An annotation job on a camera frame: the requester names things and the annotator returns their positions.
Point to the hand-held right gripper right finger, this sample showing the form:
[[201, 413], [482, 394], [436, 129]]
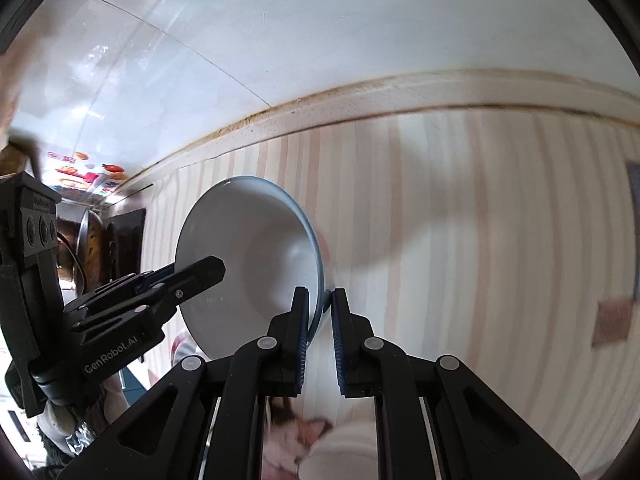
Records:
[[337, 345]]

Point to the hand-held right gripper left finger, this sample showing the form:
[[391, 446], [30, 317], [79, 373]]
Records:
[[302, 340]]

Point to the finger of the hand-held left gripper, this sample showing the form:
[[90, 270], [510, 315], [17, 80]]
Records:
[[195, 275], [135, 282]]

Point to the white bowl blue rim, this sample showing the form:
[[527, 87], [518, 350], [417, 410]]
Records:
[[240, 260]]

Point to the black glass gas stove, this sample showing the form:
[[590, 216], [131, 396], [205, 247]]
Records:
[[127, 240]]

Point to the dark wok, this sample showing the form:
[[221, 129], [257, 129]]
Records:
[[95, 247]]

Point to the striped cat print counter mat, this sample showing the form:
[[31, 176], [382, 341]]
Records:
[[450, 260]]

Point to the small brown card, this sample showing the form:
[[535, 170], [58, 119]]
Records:
[[612, 322]]

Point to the blue smartphone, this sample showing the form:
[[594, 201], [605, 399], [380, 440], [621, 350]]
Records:
[[635, 230]]

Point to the group of colourful wall stickers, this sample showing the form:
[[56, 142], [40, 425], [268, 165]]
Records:
[[85, 170]]

